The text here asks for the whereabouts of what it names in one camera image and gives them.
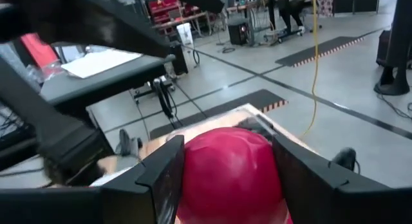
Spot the yellow hanging cable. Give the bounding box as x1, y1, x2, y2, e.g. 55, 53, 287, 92
300, 0, 320, 138

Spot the black floor cable loop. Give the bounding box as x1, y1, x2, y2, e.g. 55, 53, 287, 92
375, 93, 412, 120

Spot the white paper sheet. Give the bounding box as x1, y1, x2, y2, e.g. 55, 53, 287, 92
61, 49, 143, 79

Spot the dark red bell pepper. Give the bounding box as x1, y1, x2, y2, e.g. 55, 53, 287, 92
176, 126, 294, 224

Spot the orange hanging cloth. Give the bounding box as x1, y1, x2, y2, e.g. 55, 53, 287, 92
20, 33, 61, 70

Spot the person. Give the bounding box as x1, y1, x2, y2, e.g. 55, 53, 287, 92
266, 0, 307, 37

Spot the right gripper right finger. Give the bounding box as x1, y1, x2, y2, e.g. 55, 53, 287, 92
272, 133, 412, 224

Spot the white trash bin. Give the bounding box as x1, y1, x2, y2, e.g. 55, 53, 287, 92
176, 22, 195, 46

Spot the grey desk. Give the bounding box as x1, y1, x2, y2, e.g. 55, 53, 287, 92
40, 53, 181, 122

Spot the black monitor with stand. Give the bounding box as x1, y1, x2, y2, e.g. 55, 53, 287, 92
373, 0, 412, 97

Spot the black computer tower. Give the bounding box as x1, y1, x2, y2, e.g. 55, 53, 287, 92
227, 19, 250, 46

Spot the white plastic bin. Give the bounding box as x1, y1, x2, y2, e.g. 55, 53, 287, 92
89, 167, 143, 188

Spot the black floor mat striped edge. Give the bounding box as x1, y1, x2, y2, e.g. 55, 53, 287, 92
274, 35, 366, 68

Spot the red shelving unit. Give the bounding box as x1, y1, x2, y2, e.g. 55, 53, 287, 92
147, 0, 201, 26

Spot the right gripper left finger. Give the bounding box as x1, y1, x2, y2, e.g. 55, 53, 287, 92
0, 135, 186, 224

